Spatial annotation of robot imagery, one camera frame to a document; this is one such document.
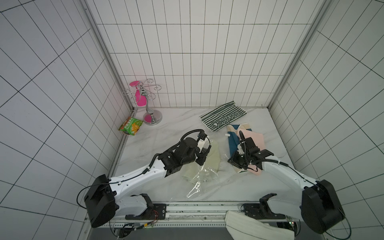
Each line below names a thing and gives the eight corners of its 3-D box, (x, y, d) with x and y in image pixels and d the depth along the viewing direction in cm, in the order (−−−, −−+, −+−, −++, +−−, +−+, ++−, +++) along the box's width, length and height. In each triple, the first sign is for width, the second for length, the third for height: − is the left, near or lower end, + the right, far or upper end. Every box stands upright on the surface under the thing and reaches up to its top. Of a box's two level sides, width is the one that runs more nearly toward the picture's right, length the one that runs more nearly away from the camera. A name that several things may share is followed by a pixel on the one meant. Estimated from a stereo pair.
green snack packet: (122, 134, 105) (118, 127, 98) (132, 123, 111) (128, 116, 105) (135, 139, 102) (131, 132, 96) (144, 127, 109) (141, 120, 102)
